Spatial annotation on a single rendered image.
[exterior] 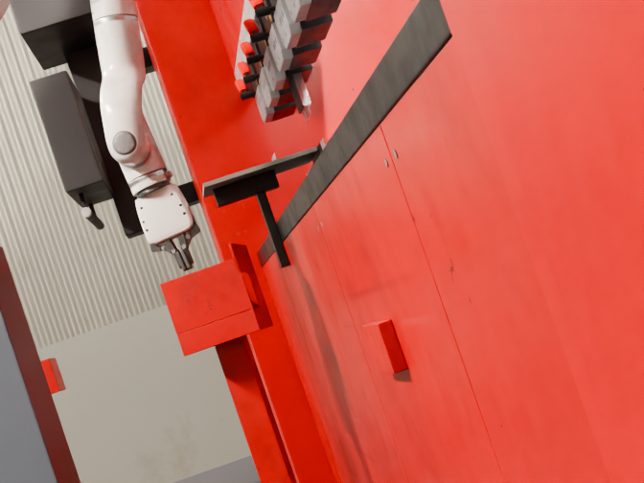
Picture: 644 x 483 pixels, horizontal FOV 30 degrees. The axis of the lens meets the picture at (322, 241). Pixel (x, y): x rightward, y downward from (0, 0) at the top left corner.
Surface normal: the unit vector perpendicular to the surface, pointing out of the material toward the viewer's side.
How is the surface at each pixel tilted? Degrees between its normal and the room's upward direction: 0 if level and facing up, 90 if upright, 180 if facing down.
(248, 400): 90
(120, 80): 43
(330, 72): 90
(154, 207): 91
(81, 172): 90
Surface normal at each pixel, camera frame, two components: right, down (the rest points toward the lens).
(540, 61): -0.94, 0.32
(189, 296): -0.08, -0.02
